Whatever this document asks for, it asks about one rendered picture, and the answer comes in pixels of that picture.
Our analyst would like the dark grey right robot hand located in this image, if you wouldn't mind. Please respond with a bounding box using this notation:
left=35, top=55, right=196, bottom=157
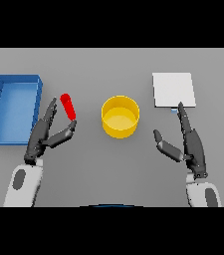
left=152, top=101, right=209, bottom=179

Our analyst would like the red beaker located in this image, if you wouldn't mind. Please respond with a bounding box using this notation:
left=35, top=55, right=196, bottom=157
left=60, top=93, right=78, bottom=122

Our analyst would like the pale square measuring scale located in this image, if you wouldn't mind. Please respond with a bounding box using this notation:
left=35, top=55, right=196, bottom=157
left=151, top=72, right=197, bottom=114

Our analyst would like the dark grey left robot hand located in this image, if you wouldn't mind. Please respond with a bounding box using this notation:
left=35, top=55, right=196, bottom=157
left=23, top=97, right=78, bottom=166

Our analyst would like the blue tray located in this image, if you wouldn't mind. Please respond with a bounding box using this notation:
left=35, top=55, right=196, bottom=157
left=0, top=74, right=44, bottom=146

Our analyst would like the yellow bowl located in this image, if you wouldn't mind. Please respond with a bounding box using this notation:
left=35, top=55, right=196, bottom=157
left=101, top=95, right=140, bottom=139

